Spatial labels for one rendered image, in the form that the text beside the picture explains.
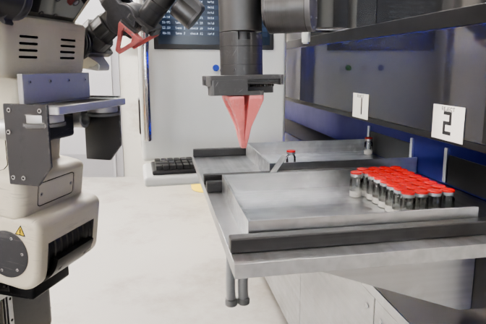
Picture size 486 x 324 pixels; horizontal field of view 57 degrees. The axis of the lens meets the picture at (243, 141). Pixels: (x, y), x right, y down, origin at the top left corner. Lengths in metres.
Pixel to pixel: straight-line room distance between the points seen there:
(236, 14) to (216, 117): 0.96
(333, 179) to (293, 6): 0.43
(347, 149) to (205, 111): 0.51
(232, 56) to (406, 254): 0.34
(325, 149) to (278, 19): 0.72
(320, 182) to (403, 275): 0.24
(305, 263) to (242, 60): 0.27
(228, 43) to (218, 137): 0.97
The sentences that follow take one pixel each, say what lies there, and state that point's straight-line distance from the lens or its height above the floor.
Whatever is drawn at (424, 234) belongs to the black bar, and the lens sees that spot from 0.68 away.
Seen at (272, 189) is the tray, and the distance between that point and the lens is 0.86.
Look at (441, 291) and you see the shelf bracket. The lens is 0.81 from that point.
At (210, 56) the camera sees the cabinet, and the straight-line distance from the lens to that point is 1.51.
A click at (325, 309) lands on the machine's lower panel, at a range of 1.50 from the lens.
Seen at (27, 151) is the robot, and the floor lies 0.95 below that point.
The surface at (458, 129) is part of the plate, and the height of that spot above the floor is 1.01.
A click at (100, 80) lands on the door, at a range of 4.64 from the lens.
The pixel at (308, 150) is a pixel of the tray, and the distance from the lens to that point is 1.23.
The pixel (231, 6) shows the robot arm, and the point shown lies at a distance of 0.59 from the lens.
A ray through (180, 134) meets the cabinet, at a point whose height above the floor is 0.89.
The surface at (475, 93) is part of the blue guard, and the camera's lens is 0.79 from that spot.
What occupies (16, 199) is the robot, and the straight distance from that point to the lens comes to 1.03.
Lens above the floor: 1.12
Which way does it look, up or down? 10 degrees down
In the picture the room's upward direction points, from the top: straight up
